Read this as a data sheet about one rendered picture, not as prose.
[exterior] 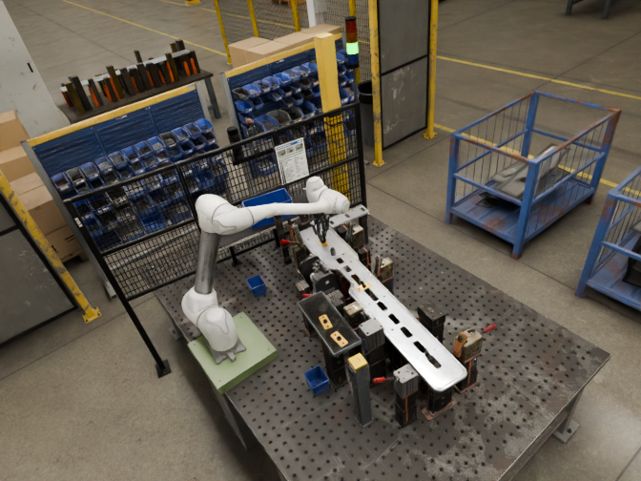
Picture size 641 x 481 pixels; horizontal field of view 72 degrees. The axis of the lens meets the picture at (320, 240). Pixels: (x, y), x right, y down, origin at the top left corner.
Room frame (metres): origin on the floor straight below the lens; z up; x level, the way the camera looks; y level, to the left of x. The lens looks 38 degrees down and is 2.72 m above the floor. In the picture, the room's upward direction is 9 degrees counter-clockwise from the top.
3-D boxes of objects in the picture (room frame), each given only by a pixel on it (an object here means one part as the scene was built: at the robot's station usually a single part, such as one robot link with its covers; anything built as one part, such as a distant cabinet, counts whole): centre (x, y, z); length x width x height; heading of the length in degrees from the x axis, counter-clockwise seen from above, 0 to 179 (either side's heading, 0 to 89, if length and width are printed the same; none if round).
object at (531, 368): (1.92, 0.00, 0.68); 2.56 x 1.61 x 0.04; 32
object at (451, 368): (1.70, -0.21, 1.00); 1.38 x 0.22 x 0.02; 23
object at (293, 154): (2.69, 0.10, 1.30); 0.23 x 0.02 x 0.31; 113
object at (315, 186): (2.13, -0.02, 1.38); 0.13 x 0.11 x 0.16; 39
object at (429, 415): (1.13, -0.44, 0.84); 0.18 x 0.06 x 0.29; 113
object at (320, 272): (1.73, 0.03, 0.94); 0.18 x 0.13 x 0.49; 23
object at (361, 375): (1.13, -0.07, 0.92); 0.08 x 0.08 x 0.44; 23
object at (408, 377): (1.11, -0.27, 0.88); 0.11 x 0.10 x 0.36; 113
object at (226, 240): (2.47, 0.34, 1.01); 0.90 x 0.22 x 0.03; 113
